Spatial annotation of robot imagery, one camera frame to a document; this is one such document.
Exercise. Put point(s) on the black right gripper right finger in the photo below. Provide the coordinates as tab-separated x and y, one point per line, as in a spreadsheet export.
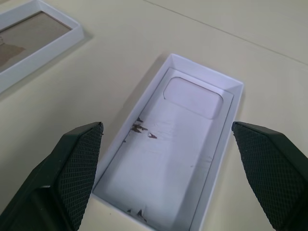
276	173

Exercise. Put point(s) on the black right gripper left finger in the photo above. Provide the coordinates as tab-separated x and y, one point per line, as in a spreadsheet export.
60	183

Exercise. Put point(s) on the white phone box base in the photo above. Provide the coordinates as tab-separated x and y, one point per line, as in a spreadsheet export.
168	156

